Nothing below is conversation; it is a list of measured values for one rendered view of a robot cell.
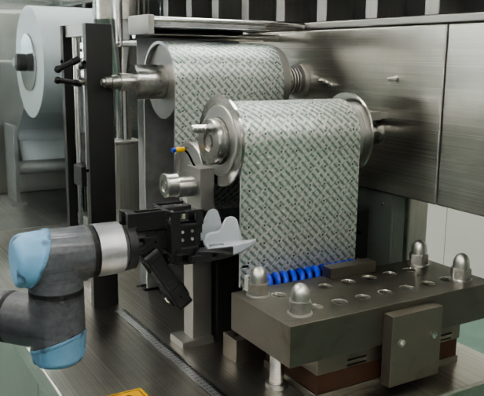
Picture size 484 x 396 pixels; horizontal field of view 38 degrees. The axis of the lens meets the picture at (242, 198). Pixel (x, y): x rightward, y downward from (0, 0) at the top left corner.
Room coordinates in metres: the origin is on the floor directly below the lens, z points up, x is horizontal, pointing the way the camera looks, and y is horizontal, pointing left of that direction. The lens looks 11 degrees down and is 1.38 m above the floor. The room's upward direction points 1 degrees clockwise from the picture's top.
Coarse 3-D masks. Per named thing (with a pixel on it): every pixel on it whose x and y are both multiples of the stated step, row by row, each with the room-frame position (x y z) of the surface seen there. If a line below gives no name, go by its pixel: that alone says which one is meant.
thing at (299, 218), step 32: (256, 192) 1.08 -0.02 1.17; (288, 192) 1.11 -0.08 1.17; (320, 192) 1.14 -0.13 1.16; (352, 192) 1.18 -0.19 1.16; (256, 224) 1.08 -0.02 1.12; (288, 224) 1.11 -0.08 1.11; (320, 224) 1.15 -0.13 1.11; (352, 224) 1.18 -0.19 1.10; (256, 256) 1.08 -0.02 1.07; (288, 256) 1.11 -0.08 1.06; (320, 256) 1.15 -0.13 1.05; (352, 256) 1.18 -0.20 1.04
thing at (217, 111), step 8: (352, 104) 1.23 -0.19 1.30; (208, 112) 1.14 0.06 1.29; (216, 112) 1.12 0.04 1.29; (224, 112) 1.10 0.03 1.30; (224, 120) 1.10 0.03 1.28; (232, 120) 1.08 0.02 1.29; (360, 120) 1.20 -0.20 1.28; (232, 128) 1.08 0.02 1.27; (360, 128) 1.20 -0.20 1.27; (232, 136) 1.08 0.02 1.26; (232, 144) 1.08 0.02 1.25; (360, 144) 1.20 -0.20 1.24; (232, 152) 1.08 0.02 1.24; (360, 152) 1.20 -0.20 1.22; (232, 160) 1.08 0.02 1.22; (216, 168) 1.12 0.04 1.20; (224, 168) 1.10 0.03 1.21
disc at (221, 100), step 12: (216, 96) 1.13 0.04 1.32; (204, 108) 1.16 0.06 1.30; (228, 108) 1.09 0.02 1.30; (240, 120) 1.06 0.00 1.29; (240, 132) 1.06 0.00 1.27; (240, 144) 1.06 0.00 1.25; (240, 156) 1.06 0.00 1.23; (240, 168) 1.06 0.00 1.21; (216, 180) 1.13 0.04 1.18; (228, 180) 1.09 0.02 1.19
